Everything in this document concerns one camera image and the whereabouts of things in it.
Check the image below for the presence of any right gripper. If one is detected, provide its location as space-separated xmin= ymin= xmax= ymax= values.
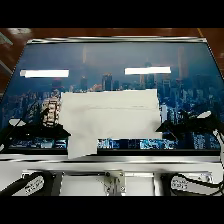
xmin=155 ymin=120 xmax=183 ymax=135

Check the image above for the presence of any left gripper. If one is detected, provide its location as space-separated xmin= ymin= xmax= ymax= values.
xmin=46 ymin=123 xmax=72 ymax=140

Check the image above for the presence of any white shirt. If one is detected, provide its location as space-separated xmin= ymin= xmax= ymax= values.
xmin=58 ymin=88 xmax=164 ymax=160

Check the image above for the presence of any black cable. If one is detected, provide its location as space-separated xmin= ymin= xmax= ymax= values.
xmin=175 ymin=173 xmax=224 ymax=196

